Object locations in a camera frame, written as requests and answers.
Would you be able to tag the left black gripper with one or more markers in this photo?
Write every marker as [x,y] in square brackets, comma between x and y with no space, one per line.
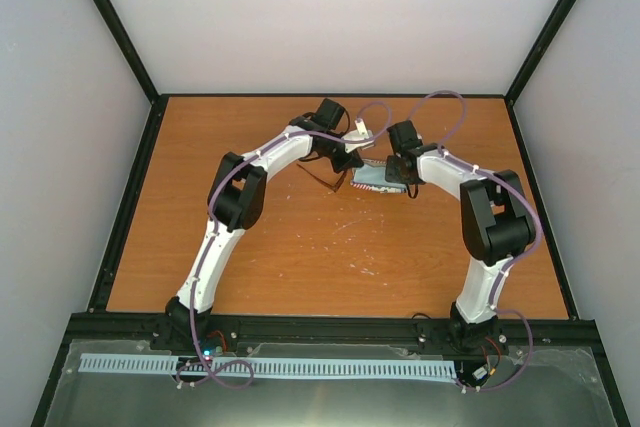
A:
[353,160]

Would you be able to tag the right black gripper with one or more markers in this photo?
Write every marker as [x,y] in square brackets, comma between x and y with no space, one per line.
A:
[390,172]

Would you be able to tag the brown sunglasses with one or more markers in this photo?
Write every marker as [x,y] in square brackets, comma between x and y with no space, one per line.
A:
[323,175]

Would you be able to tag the flag pattern sunglasses case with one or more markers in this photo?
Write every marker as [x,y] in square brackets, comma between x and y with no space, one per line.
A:
[391,188]

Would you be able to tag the light blue cleaning cloth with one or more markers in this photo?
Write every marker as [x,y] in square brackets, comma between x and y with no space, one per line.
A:
[370,176]

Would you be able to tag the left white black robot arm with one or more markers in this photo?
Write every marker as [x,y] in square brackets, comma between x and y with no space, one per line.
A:
[237,195]

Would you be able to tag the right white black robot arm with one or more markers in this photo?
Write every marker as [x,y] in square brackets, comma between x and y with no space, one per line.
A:
[499,226]

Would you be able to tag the left green controller board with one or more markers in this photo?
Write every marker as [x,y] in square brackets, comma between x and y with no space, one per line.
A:
[211,352]

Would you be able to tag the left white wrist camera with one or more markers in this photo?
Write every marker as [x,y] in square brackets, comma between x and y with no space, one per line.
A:
[358,138]

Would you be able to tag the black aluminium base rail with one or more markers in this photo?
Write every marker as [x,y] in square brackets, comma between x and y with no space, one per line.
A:
[240,331]

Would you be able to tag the light blue slotted cable duct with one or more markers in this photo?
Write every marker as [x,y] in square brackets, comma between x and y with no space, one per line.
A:
[277,368]

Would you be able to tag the right black frame post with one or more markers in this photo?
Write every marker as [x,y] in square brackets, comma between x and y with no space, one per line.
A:
[543,41]

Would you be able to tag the black frame post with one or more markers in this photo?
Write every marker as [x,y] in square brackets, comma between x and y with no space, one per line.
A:
[114,24]
[543,41]

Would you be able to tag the left black frame post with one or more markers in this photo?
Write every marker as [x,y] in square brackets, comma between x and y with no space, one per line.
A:
[114,24]

